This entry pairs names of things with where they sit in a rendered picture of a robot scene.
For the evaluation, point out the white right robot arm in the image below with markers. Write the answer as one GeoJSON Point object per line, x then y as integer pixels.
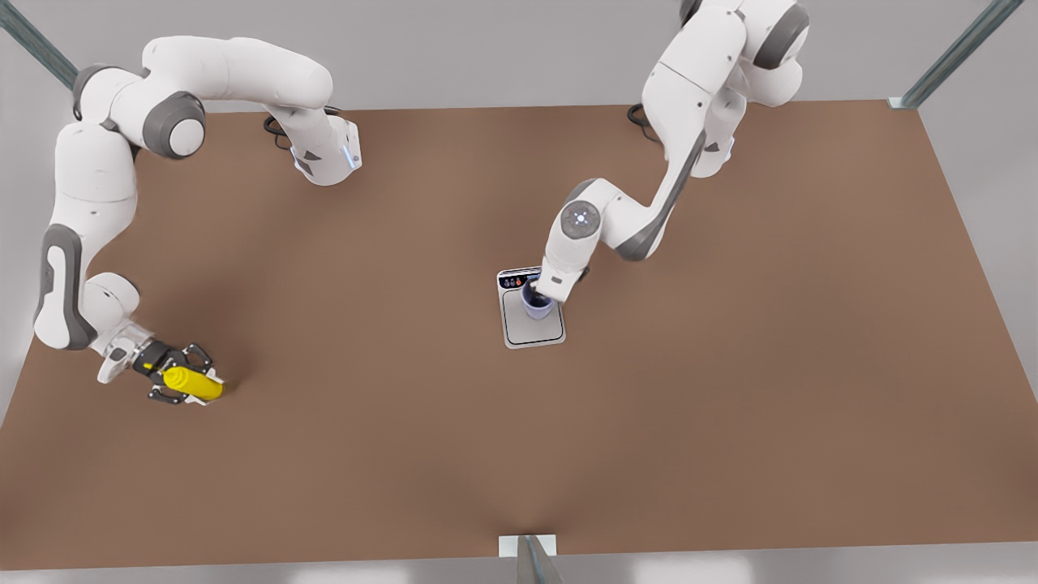
{"type": "Point", "coordinates": [97, 186]}

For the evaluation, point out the silver frame post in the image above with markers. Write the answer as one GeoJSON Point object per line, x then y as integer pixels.
{"type": "Point", "coordinates": [531, 558]}
{"type": "Point", "coordinates": [36, 40]}
{"type": "Point", "coordinates": [957, 53]}

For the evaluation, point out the pale blue cup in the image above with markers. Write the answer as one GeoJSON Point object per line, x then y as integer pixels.
{"type": "Point", "coordinates": [537, 308]}

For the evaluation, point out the grey kitchen scale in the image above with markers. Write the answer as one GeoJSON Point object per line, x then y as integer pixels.
{"type": "Point", "coordinates": [532, 331]}

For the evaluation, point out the yellow sauce bottle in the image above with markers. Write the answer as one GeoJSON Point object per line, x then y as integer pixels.
{"type": "Point", "coordinates": [195, 384]}

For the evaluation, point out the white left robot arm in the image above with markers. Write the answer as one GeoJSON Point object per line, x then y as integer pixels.
{"type": "Point", "coordinates": [697, 73]}

